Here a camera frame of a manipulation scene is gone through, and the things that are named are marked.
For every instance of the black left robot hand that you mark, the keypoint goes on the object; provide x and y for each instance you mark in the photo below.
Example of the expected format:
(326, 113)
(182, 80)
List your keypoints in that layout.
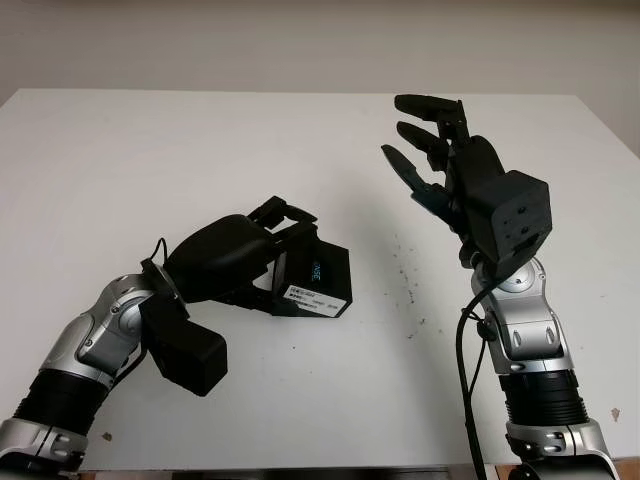
(220, 255)

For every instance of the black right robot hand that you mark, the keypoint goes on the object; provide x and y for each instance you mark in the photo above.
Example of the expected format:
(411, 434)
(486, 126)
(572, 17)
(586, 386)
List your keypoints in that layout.
(475, 165)

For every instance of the black RealSense box lid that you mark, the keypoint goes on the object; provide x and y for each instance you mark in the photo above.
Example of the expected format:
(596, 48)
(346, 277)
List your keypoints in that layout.
(325, 280)

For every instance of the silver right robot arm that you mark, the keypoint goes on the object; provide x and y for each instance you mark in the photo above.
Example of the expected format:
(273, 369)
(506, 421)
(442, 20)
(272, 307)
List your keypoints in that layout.
(530, 325)

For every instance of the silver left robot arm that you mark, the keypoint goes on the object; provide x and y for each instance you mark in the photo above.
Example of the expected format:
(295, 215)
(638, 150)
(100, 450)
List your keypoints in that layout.
(95, 340)

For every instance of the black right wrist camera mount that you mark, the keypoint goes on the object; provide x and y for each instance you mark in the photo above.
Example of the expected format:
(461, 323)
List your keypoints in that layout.
(520, 215)

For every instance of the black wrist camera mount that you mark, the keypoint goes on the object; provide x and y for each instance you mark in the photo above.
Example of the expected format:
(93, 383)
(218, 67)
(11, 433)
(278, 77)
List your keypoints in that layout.
(520, 215)
(190, 355)

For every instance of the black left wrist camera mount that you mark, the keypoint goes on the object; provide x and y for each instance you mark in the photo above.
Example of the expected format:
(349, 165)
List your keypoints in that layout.
(190, 355)

